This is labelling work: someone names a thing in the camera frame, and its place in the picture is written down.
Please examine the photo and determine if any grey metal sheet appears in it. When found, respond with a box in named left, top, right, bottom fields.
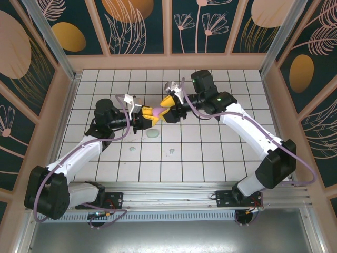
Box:
left=15, top=208, right=327, bottom=253

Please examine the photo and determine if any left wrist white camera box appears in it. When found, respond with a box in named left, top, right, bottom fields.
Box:
left=123, top=94, right=145, bottom=114

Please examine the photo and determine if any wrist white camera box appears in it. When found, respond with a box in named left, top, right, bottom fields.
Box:
left=123, top=94, right=145, bottom=114
left=164, top=81, right=184, bottom=105

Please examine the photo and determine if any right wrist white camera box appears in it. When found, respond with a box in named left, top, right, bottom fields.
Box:
left=164, top=81, right=184, bottom=105

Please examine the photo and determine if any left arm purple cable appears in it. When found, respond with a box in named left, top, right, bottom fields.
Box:
left=32, top=94, right=132, bottom=229

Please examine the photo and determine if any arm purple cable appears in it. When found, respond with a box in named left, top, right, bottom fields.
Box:
left=32, top=94, right=132, bottom=229
left=181, top=77, right=318, bottom=227

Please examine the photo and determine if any aluminium side rail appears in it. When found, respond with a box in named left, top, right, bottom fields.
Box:
left=38, top=75, right=81, bottom=192
left=260, top=75, right=300, bottom=187

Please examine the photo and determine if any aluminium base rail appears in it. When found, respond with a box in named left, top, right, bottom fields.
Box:
left=25, top=181, right=314, bottom=211

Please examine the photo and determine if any aluminium frame post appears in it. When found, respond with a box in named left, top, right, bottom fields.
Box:
left=259, top=0, right=310, bottom=79
left=21, top=0, right=80, bottom=81

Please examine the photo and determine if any perforated metal cable tray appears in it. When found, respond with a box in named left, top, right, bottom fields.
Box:
left=36, top=212, right=237, bottom=222

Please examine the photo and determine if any black cable grommet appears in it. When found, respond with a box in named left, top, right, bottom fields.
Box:
left=235, top=210, right=258, bottom=227
left=87, top=212, right=106, bottom=229

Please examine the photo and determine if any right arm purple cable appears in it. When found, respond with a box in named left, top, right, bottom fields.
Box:
left=181, top=77, right=318, bottom=227

